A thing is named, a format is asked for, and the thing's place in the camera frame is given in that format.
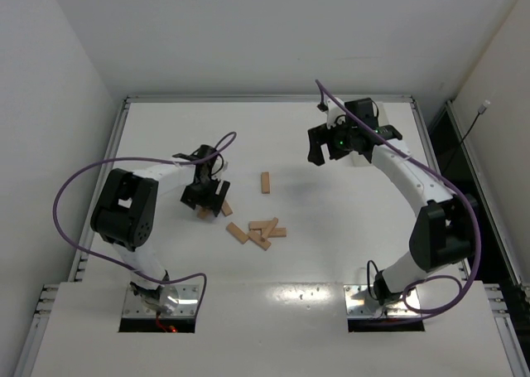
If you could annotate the wood block four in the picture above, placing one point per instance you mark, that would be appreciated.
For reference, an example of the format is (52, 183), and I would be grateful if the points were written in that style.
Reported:
(237, 233)

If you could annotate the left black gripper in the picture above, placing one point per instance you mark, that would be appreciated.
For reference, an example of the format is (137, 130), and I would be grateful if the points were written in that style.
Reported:
(203, 193)

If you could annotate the wood block six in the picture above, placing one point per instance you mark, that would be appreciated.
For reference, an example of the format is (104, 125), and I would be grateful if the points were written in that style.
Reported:
(259, 240)

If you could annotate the wood block seven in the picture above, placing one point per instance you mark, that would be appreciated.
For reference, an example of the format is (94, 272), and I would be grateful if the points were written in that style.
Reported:
(258, 225)

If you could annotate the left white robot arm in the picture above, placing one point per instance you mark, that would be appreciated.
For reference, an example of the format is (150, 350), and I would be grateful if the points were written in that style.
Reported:
(125, 211)

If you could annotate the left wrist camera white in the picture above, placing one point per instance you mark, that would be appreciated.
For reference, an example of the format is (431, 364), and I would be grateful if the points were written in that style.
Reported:
(222, 168)

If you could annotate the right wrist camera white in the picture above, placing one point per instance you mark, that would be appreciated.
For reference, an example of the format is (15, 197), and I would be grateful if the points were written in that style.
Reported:
(334, 113)

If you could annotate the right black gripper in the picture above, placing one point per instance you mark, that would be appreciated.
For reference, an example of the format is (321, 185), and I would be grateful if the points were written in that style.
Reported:
(322, 137)

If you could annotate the wood block three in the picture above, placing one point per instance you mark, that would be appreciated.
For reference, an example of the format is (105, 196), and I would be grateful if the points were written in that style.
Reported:
(226, 209)

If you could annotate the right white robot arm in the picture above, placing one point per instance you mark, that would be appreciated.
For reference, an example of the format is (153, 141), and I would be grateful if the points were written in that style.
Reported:
(444, 232)

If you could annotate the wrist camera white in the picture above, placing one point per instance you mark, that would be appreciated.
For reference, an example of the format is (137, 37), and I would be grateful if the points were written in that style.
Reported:
(222, 168)
(334, 113)

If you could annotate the wood block five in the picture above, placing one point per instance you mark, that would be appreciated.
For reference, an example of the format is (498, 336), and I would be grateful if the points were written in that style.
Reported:
(278, 233)

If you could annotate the black wall cable white plug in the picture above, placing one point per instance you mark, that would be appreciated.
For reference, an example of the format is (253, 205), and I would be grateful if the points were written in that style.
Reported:
(480, 111)

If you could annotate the wood block two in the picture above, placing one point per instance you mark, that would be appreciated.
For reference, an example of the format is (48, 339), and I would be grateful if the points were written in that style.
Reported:
(203, 213)

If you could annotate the metal base plate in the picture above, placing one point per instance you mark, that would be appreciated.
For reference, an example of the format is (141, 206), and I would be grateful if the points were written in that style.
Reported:
(361, 307)
(179, 301)

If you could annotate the wood block eight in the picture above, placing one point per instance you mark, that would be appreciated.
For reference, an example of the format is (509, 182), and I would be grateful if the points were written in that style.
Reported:
(271, 225)

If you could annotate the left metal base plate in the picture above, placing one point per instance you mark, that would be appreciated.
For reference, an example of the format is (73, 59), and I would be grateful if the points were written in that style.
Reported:
(179, 301)

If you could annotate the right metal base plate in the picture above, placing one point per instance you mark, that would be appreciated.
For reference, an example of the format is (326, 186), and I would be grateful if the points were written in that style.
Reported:
(361, 307)

